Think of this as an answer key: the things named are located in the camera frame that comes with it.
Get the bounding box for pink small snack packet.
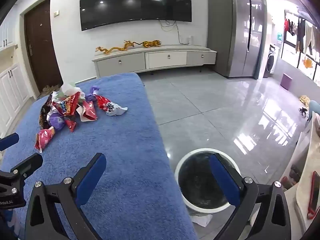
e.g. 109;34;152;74
34;126;55;153

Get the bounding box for dark brown snack bag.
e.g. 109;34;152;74
39;94;52;129

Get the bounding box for purple snack bag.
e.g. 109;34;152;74
49;112;65;131

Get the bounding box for red candy bag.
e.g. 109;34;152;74
52;92;80;116

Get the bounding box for white tissue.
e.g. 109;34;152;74
60;83;85;99

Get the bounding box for pink barcode snack bag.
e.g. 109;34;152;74
76;101;98;122

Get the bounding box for purple wrapper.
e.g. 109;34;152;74
85;86;100;102

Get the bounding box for red white snack wrapper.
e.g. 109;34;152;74
95;95;128;116

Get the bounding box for white round trash bin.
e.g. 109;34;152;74
175;148;240;216

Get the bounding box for red phone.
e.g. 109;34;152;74
307;171;319;220

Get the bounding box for brown entrance door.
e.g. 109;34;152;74
24;0;63;92

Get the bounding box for yellow cloth on floor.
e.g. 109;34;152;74
299;95;310;108

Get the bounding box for purple stool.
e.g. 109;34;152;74
280;73;292;90

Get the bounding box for golden dragon figurine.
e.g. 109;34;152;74
95;41;135;55

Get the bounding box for white TV cabinet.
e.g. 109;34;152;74
92;45;217;78

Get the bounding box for golden tiger figurine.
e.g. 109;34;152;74
132;40;162;48

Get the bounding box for washing machine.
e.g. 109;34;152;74
264;44;279;77

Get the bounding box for grey refrigerator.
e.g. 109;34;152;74
207;0;265;77

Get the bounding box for white wall cupboards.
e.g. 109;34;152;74
1;16;30;136

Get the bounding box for black wall television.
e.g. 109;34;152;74
80;0;192;30

